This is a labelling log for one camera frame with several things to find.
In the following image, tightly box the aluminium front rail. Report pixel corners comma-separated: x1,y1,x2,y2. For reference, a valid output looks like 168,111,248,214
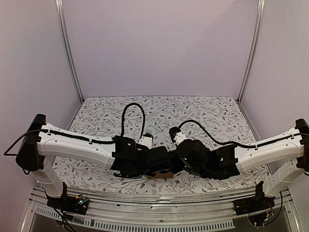
20,186,302,232

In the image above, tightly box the floral patterned table mat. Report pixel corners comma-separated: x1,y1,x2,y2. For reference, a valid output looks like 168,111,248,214
53,97,270,195

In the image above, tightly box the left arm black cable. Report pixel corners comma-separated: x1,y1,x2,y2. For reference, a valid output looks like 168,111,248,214
3,102,146,157

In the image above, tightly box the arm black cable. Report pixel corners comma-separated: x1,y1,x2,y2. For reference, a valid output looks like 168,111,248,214
177,119,297,148
3,102,146,157

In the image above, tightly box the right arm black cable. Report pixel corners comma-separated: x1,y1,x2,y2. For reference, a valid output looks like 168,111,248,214
177,119,297,148

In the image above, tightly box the left aluminium frame post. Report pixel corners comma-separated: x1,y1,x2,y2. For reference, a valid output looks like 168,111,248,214
55,0,84,103

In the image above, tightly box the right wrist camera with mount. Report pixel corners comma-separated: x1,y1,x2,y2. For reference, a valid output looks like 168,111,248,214
169,127,187,146

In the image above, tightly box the brown cardboard box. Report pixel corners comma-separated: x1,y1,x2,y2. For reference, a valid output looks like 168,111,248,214
146,172,173,179

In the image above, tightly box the aluminium frame post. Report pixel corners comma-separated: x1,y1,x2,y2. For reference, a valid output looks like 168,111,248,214
55,0,84,103
237,0,266,104

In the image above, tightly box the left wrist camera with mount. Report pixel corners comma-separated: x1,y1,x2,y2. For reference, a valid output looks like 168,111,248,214
138,132,153,149

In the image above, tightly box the right aluminium frame post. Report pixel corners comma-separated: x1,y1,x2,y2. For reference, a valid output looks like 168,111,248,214
237,0,266,104

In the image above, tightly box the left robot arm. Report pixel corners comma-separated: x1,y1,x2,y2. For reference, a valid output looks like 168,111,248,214
14,114,170,210

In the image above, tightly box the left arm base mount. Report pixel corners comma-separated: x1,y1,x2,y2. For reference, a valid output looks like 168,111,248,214
46,194,89,215

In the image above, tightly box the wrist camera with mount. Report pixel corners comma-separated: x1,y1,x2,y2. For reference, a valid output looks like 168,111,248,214
169,127,187,146
138,132,153,149

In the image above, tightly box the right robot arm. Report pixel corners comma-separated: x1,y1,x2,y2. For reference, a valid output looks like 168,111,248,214
169,118,309,211

